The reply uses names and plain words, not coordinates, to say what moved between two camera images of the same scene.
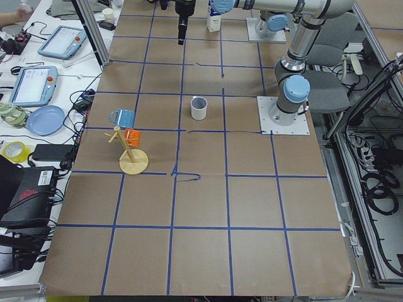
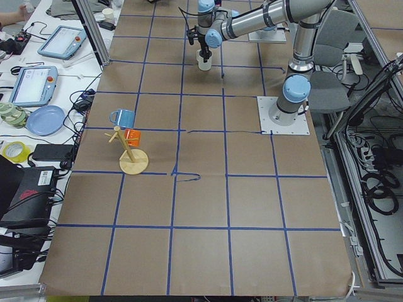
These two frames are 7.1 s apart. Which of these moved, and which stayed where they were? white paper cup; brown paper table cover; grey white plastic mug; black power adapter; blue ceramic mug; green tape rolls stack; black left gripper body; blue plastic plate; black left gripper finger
Moved: black left gripper finger; black left gripper body; grey white plastic mug
Stayed: green tape rolls stack; black power adapter; blue ceramic mug; blue plastic plate; white paper cup; brown paper table cover
